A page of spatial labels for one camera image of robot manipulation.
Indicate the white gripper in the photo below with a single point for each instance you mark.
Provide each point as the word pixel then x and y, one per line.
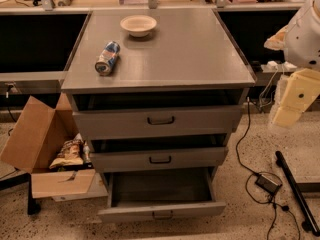
pixel 304 39

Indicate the grey bottom drawer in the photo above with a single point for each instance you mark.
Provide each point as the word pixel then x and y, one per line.
pixel 160 195

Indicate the grey drawer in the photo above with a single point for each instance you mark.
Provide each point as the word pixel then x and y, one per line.
pixel 158 159
pixel 160 195
pixel 157 122

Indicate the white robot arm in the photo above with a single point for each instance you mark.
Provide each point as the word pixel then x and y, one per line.
pixel 299 40

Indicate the grey top drawer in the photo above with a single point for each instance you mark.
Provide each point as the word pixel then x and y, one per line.
pixel 157 122

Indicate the grey middle drawer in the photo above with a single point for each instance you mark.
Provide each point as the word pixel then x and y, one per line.
pixel 158 159

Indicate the grey drawer cabinet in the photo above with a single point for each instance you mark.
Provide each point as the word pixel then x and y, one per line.
pixel 188 60

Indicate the white power strip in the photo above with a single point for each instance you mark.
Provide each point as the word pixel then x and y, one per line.
pixel 286 66

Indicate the black power adapter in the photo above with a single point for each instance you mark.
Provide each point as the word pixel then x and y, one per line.
pixel 267 184

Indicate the black metal floor bar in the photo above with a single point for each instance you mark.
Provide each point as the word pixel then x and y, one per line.
pixel 309 224

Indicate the beige bowl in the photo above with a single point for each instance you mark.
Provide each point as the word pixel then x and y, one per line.
pixel 138 25

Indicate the blue and white can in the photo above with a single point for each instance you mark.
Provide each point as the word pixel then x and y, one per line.
pixel 108 58

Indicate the snack chip bag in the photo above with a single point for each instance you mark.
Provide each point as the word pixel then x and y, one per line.
pixel 69 155

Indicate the brown cardboard box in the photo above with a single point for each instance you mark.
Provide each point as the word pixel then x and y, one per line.
pixel 38 135

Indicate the black stand foot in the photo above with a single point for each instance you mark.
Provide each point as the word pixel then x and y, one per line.
pixel 33 207

